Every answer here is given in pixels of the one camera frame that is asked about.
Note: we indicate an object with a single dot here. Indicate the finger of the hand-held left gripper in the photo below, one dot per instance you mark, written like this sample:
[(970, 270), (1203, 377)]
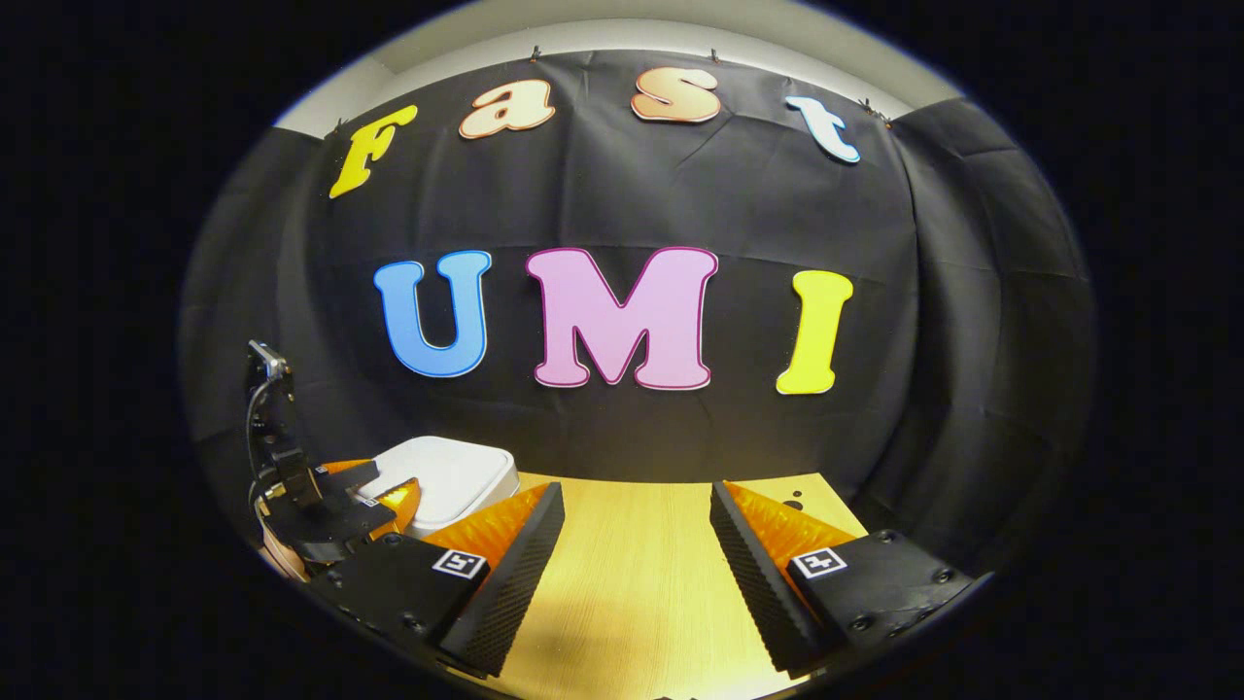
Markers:
[(398, 504), (350, 474)]

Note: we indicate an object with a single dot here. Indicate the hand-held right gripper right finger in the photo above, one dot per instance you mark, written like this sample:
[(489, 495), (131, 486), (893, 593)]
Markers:
[(768, 603)]

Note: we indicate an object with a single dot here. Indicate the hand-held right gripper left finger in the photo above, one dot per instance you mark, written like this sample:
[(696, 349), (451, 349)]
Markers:
[(505, 593)]

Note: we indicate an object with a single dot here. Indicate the white desktop garbage bin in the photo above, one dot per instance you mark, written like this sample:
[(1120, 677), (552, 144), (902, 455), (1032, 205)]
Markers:
[(452, 476)]

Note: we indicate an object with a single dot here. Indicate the wooden desktop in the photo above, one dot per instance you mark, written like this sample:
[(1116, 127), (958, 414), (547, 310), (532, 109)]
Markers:
[(637, 574)]

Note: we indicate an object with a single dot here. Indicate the black backdrop cloth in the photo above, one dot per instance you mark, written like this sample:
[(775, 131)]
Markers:
[(632, 194)]

